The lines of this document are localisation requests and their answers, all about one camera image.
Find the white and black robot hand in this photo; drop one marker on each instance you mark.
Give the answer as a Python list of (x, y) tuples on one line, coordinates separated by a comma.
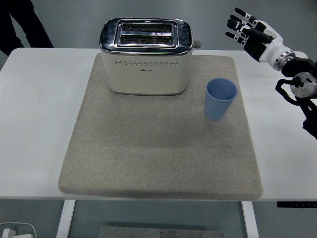
[(271, 48)]

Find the blue ribbed plastic cup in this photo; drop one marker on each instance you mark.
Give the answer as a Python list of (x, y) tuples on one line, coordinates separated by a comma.
[(218, 106)]

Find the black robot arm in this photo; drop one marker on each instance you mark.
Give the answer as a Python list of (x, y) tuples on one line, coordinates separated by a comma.
[(303, 85)]

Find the cream and chrome toaster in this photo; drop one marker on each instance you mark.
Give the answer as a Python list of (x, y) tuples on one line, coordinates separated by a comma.
[(146, 74)]

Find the beige fabric mat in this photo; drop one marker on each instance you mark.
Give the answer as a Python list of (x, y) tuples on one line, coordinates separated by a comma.
[(153, 148)]

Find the black table control panel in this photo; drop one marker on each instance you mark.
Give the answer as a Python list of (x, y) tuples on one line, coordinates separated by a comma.
[(297, 204)]

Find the white table leg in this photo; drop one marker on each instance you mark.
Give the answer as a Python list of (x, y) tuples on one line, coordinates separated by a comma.
[(65, 218), (250, 220)]

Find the grey metal plate with screws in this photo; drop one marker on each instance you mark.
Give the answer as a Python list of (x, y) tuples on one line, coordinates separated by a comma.
[(161, 233)]

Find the person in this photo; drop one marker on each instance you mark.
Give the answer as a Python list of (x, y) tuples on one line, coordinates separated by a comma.
[(15, 24)]

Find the white rounded tray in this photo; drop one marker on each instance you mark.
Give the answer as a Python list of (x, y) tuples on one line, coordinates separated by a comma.
[(31, 229)]

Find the small white block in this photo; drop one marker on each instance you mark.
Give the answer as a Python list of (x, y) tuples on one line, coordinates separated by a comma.
[(7, 233)]

